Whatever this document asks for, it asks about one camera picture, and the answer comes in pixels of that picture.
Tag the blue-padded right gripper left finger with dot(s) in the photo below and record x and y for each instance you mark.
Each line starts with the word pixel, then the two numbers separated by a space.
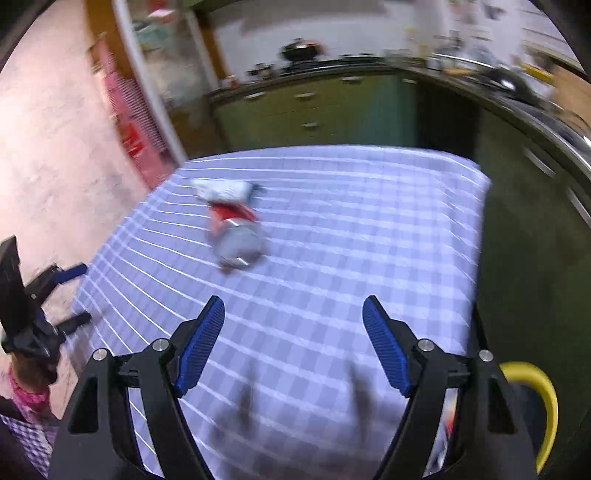
pixel 96 439

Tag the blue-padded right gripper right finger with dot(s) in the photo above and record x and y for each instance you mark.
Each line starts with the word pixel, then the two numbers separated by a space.
pixel 489 440

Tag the white blue tube packet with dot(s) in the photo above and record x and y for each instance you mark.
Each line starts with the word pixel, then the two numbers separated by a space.
pixel 224 191

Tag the yellow-rimmed dark trash bin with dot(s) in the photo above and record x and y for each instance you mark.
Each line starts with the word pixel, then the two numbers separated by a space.
pixel 539 402

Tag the green kitchen cabinets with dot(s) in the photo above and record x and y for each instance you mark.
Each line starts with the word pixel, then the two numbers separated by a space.
pixel 537 217

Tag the blue checkered tablecloth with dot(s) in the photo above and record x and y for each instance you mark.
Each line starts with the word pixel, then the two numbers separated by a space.
pixel 293 388

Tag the red aluminium drink can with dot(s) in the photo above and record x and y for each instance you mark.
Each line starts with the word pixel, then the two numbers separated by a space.
pixel 236 238

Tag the red checkered apron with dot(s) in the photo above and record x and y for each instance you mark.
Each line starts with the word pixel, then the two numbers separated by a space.
pixel 138 133

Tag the black wok on stove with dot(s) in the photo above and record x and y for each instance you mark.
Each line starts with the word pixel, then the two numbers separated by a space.
pixel 301 50

